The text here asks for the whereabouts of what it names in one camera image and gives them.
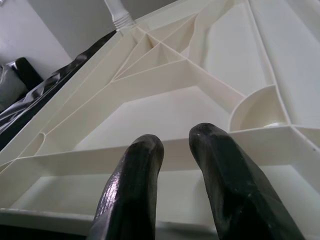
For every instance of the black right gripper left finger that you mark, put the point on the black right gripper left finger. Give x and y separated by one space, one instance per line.
130 195

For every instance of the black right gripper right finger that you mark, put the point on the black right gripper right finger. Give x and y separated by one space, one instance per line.
237 195

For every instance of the white plastic ribbed tabletop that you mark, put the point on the white plastic ribbed tabletop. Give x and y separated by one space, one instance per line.
175 112

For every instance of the white plastic table leg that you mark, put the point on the white plastic table leg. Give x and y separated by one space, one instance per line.
116 7

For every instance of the black grey padded chair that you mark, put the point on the black grey padded chair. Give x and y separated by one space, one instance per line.
23 68

